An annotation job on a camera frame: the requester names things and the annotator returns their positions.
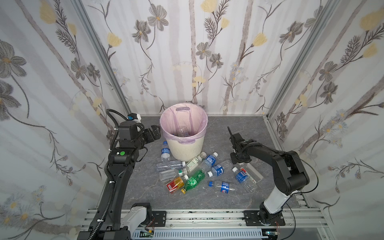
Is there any pepsi bottle white cap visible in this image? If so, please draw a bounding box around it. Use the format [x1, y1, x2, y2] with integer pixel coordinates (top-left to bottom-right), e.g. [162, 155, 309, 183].
[232, 167, 257, 193]

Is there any clear bottle green red label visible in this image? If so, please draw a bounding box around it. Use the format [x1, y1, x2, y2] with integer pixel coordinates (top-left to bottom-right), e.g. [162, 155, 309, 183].
[239, 163, 264, 183]

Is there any pepsi bottle blue cap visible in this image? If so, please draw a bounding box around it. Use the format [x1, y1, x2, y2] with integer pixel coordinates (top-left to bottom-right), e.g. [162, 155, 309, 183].
[208, 181, 236, 194]

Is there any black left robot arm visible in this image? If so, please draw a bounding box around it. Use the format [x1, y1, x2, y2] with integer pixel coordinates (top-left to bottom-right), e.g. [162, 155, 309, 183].
[78, 109, 161, 240]

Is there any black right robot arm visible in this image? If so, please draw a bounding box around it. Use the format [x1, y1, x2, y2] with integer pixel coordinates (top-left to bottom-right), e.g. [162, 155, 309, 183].
[228, 130, 310, 227]

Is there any cream plastic waste bin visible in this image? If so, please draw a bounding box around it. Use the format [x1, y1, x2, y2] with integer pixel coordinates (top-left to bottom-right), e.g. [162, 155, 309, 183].
[159, 102, 209, 162]

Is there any pink bin liner bag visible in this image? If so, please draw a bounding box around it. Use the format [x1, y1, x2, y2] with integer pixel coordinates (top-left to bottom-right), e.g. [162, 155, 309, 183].
[160, 103, 208, 145]

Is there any small blue label bottle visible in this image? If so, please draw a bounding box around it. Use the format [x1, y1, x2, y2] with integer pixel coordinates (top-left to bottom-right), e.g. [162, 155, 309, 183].
[207, 160, 233, 178]

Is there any upright blue label water bottle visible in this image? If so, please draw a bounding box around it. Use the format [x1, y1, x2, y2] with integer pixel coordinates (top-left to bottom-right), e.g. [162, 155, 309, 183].
[161, 141, 171, 162]

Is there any blue label bottle white cap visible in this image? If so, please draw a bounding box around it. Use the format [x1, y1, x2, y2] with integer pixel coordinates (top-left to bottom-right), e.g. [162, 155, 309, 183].
[199, 152, 218, 173]

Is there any clear bottle lying left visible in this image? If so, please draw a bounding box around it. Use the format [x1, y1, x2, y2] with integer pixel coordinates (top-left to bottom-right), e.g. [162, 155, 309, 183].
[156, 160, 186, 172]

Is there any clear bottle green cap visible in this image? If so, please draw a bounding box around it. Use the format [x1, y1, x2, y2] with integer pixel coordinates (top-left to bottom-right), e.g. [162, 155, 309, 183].
[159, 169, 188, 183]

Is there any white green label bottle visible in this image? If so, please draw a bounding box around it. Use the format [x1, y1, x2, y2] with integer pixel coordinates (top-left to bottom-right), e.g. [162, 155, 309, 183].
[186, 152, 207, 174]

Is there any green bottle lying centre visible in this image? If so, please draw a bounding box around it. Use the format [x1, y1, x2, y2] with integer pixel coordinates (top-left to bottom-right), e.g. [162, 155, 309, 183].
[181, 170, 205, 194]

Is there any red yellow drink bottle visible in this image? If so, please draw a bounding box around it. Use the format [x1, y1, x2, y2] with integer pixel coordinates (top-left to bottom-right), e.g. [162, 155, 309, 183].
[166, 177, 185, 194]

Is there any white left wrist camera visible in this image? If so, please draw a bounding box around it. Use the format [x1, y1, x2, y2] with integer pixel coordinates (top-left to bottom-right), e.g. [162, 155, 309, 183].
[127, 113, 142, 123]

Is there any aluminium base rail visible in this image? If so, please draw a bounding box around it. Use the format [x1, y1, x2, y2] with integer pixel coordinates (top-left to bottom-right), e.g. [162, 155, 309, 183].
[121, 208, 334, 240]

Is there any white slotted cable duct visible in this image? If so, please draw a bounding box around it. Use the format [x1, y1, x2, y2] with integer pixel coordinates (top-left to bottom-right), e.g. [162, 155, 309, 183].
[131, 229, 269, 240]

